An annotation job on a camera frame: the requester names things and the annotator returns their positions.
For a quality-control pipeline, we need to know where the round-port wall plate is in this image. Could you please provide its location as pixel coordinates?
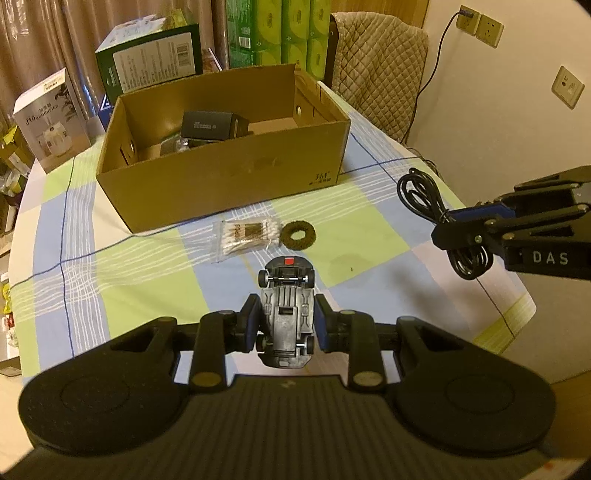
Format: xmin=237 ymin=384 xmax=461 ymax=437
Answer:
xmin=551 ymin=66 xmax=585 ymax=109

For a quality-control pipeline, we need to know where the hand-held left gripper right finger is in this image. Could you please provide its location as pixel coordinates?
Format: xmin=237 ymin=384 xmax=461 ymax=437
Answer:
xmin=315 ymin=294 xmax=469 ymax=394

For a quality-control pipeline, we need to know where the black product box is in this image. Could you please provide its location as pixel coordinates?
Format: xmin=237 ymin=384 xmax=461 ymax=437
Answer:
xmin=181 ymin=111 xmax=250 ymax=141

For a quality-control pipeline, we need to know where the black chair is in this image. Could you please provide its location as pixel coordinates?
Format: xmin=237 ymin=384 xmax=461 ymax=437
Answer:
xmin=323 ymin=16 xmax=340 ymax=90

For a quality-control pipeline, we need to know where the dark green carton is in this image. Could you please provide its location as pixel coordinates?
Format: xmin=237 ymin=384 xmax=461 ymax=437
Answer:
xmin=95 ymin=9 xmax=204 ymax=97

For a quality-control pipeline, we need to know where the green fuzzy ring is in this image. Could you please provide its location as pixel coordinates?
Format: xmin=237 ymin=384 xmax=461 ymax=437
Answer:
xmin=280 ymin=222 xmax=318 ymax=251

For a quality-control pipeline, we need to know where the cardboard box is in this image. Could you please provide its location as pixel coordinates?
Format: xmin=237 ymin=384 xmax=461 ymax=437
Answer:
xmin=95 ymin=63 xmax=352 ymax=234

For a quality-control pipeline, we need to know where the cotton swab bag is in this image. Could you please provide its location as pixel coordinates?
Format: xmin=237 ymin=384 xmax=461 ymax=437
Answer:
xmin=213 ymin=217 xmax=282 ymax=264

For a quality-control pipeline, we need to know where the stack of green tissue packs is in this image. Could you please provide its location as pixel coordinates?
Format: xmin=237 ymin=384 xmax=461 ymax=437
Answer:
xmin=226 ymin=0 xmax=332 ymax=84

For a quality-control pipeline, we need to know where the white humidifier box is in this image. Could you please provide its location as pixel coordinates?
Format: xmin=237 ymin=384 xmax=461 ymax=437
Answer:
xmin=13 ymin=68 xmax=92 ymax=174

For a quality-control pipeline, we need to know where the wall socket with plug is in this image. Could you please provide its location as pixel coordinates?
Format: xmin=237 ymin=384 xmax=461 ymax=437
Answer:
xmin=457 ymin=6 xmax=481 ymax=35

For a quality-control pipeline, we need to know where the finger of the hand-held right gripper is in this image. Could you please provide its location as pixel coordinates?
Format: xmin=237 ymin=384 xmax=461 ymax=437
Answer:
xmin=450 ymin=167 xmax=591 ymax=223
xmin=431 ymin=208 xmax=591 ymax=254

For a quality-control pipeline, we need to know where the black cable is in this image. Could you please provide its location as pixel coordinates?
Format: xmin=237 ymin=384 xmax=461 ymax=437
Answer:
xmin=397 ymin=168 xmax=492 ymax=281

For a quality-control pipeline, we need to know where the chair with quilted cover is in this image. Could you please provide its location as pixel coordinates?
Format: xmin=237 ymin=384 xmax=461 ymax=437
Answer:
xmin=331 ymin=12 xmax=430 ymax=144

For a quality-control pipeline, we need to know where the black wall power cord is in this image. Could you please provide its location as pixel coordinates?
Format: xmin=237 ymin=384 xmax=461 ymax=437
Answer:
xmin=401 ymin=6 xmax=476 ymax=176

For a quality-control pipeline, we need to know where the grey toy car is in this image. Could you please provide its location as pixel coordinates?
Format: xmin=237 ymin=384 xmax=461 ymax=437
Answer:
xmin=256 ymin=256 xmax=319 ymax=369

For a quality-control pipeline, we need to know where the beige curtain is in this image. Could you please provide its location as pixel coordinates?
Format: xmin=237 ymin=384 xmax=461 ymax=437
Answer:
xmin=0 ymin=0 xmax=232 ymax=134

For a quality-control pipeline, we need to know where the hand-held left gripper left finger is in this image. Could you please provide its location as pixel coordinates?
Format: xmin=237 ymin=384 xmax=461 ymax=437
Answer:
xmin=108 ymin=293 xmax=263 ymax=394

